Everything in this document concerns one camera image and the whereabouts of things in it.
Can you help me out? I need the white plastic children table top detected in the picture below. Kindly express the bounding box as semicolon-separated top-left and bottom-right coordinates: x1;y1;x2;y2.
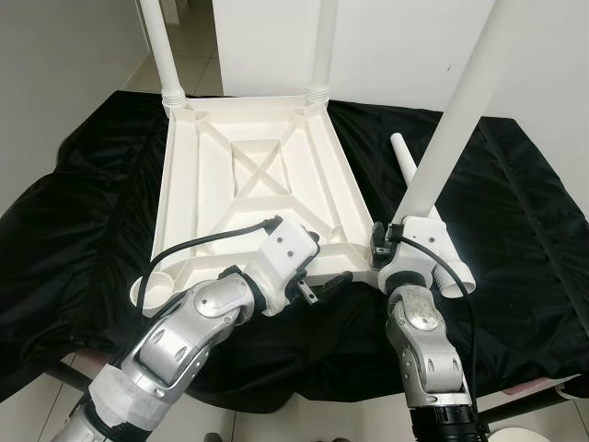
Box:
129;92;387;309

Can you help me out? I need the white plastic table leg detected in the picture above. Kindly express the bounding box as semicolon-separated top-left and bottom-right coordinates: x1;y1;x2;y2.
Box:
138;0;190;110
396;0;525;222
391;132;478;298
306;0;340;102

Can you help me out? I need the black table cloth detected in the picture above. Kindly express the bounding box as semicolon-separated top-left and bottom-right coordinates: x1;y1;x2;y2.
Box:
0;89;589;415

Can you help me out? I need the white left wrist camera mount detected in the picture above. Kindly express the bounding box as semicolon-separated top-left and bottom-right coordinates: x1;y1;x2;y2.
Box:
258;219;320;317

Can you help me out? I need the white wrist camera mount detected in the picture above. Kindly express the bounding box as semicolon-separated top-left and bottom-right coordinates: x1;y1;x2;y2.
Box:
379;216;445;288
258;219;320;317

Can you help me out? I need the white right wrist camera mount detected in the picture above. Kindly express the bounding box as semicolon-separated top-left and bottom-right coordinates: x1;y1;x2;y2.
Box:
379;216;445;288

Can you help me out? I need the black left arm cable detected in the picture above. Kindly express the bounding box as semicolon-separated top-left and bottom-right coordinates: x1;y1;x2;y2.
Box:
147;216;282;296

